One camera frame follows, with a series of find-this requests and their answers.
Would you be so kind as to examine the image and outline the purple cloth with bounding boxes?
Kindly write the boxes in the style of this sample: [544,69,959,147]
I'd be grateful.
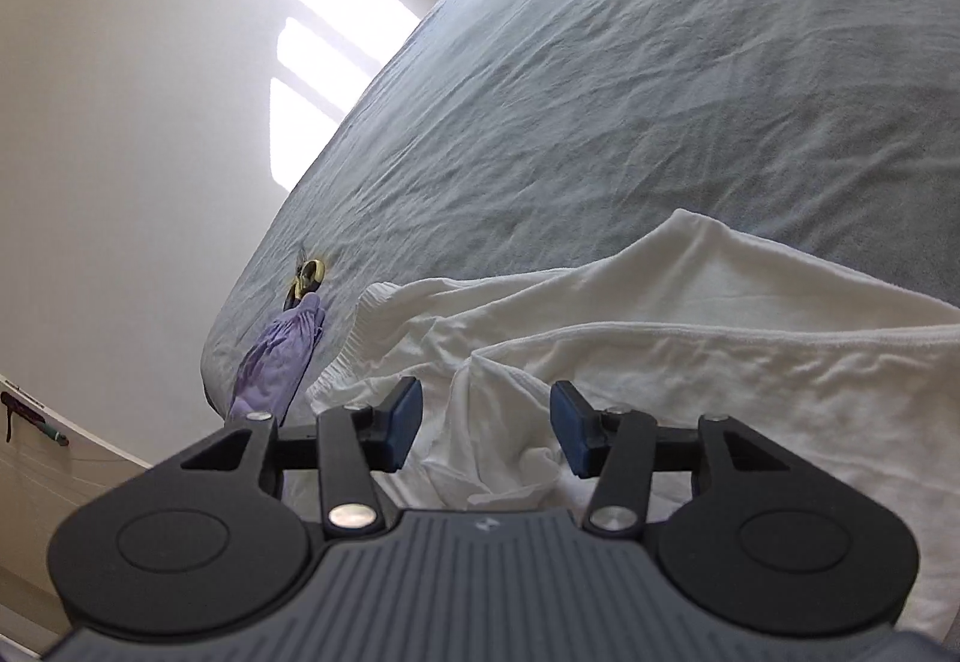
[225,293,328,428]

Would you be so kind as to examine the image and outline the small yellow black item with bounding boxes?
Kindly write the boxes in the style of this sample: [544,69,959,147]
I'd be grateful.
[283,242,328,302]

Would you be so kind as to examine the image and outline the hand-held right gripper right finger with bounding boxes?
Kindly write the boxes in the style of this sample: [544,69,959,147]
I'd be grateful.
[551,381,800,537]

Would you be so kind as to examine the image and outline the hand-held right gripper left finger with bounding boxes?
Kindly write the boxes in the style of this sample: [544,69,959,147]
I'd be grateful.
[178,377,422,537]

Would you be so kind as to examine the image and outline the grey bed sheet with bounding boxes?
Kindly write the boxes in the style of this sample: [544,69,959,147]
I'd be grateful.
[201,0,960,558]

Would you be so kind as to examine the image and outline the white pants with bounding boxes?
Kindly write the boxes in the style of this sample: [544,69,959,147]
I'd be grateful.
[304,208,960,642]

